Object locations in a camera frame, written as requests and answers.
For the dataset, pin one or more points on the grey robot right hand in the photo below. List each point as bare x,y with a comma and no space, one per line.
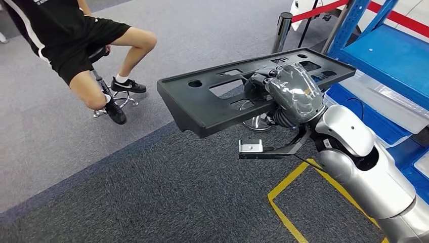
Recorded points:
295,94

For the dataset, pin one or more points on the black plastic panel part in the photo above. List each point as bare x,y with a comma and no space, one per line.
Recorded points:
194,110

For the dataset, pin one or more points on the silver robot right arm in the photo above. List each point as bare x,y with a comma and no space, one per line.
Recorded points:
368,181

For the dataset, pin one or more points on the blue metal shelf rack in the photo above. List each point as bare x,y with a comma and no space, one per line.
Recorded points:
385,57

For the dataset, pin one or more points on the blue plastic bin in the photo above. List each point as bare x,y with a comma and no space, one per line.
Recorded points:
355,117

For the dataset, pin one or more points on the thin black pole stand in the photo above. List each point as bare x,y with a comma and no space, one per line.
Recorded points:
308,23

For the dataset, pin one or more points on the yellow floor tape square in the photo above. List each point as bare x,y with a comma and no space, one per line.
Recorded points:
287,179

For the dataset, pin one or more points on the red barrier belt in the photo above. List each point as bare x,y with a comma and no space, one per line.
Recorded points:
318,9

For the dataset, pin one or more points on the white car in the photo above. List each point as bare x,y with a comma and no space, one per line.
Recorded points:
414,8

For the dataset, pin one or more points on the chrome swivel stool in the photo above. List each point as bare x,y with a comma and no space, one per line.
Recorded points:
100,80

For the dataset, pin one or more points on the person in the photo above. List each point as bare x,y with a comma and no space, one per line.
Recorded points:
67,37

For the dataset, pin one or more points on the black camera bracket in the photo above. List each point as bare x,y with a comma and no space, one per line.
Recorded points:
278,151

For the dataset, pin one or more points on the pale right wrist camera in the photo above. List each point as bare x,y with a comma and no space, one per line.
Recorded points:
250,146

